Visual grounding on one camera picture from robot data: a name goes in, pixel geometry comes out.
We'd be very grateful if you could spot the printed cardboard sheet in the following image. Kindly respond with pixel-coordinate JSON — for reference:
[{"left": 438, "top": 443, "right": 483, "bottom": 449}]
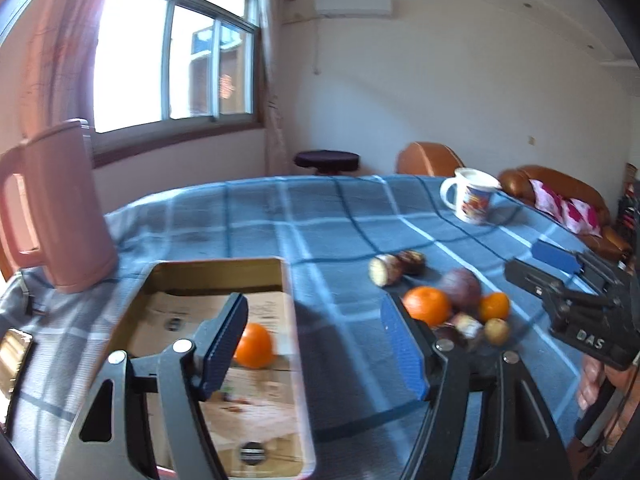
[{"left": 135, "top": 290, "right": 307, "bottom": 476}]

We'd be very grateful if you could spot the gold tin lid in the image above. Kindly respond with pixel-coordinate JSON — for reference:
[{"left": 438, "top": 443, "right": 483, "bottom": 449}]
[{"left": 0, "top": 329, "right": 36, "bottom": 426}]

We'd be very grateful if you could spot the white air conditioner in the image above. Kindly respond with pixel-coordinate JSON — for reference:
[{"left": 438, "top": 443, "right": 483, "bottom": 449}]
[{"left": 315, "top": 0, "right": 393, "bottom": 17}]

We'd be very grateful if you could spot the brown leather sofa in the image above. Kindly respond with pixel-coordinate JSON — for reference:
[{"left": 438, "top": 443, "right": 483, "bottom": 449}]
[{"left": 499, "top": 165, "right": 633, "bottom": 262}]

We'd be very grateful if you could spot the purple passion fruit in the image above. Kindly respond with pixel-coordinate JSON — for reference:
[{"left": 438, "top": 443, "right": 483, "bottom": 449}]
[{"left": 439, "top": 269, "right": 483, "bottom": 313}]

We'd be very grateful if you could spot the pale patterned curtain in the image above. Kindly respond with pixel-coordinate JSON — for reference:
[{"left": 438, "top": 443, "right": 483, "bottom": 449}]
[{"left": 257, "top": 0, "right": 289, "bottom": 177}]

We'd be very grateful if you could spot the large orange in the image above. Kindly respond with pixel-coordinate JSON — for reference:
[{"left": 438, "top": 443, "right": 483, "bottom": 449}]
[{"left": 403, "top": 286, "right": 452, "bottom": 327}]

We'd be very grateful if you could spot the pink floral cushion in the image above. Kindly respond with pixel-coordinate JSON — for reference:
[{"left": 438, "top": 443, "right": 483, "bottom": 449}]
[{"left": 529, "top": 179, "right": 603, "bottom": 237}]

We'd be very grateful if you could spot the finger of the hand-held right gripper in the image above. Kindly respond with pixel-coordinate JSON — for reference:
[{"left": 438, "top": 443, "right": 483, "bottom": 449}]
[
  {"left": 504, "top": 258, "right": 618, "bottom": 313},
  {"left": 530, "top": 240, "right": 626, "bottom": 293}
]

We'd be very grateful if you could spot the pink curtain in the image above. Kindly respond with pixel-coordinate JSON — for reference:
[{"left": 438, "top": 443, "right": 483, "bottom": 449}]
[{"left": 20, "top": 0, "right": 126, "bottom": 141}]

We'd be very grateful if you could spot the black rack with red items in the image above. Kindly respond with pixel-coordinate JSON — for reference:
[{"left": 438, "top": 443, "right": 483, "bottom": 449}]
[{"left": 619, "top": 162, "right": 640, "bottom": 261}]

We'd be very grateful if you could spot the pink plastic kettle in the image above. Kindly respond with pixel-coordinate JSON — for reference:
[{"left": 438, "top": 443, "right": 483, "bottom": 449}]
[{"left": 0, "top": 119, "right": 119, "bottom": 295}]

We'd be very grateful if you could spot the small orange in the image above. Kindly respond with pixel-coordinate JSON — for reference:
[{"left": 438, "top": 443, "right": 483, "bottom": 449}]
[{"left": 478, "top": 291, "right": 511, "bottom": 322}]

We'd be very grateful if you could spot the sliding glass window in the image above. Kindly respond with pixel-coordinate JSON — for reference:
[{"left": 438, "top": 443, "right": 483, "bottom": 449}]
[{"left": 92, "top": 0, "right": 266, "bottom": 136}]

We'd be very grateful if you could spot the small pale apple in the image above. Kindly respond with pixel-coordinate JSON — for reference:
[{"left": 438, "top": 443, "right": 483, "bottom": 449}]
[{"left": 483, "top": 318, "right": 511, "bottom": 346}]

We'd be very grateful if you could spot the person's right hand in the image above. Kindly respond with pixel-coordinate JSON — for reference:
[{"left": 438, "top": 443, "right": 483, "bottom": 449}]
[{"left": 575, "top": 355, "right": 640, "bottom": 456}]

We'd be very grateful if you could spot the blue checked tablecloth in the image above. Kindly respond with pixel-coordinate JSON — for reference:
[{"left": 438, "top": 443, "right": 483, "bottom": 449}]
[{"left": 0, "top": 174, "right": 628, "bottom": 480}]

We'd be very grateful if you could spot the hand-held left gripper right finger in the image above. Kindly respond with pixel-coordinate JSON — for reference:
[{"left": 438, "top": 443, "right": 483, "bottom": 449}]
[{"left": 380, "top": 292, "right": 571, "bottom": 480}]

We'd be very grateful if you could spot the red and gold tin box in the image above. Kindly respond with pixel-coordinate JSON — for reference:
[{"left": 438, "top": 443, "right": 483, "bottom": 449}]
[{"left": 107, "top": 257, "right": 317, "bottom": 478}]

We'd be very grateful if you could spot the dark brown wrinkled fruit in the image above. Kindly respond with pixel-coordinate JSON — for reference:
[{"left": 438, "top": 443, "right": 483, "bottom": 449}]
[{"left": 397, "top": 250, "right": 427, "bottom": 276}]

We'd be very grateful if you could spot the white printed mug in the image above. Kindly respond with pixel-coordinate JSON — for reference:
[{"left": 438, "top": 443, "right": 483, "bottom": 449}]
[{"left": 440, "top": 167, "right": 502, "bottom": 225}]

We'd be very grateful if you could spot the black round stool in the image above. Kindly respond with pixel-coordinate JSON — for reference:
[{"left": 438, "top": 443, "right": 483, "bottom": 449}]
[{"left": 293, "top": 150, "right": 361, "bottom": 177}]

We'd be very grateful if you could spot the brown leather armchair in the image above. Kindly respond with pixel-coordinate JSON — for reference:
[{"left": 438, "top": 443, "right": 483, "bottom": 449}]
[{"left": 397, "top": 141, "right": 466, "bottom": 178}]

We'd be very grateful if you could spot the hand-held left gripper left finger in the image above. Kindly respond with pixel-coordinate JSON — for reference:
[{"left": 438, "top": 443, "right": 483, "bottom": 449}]
[{"left": 54, "top": 292, "right": 250, "bottom": 480}]

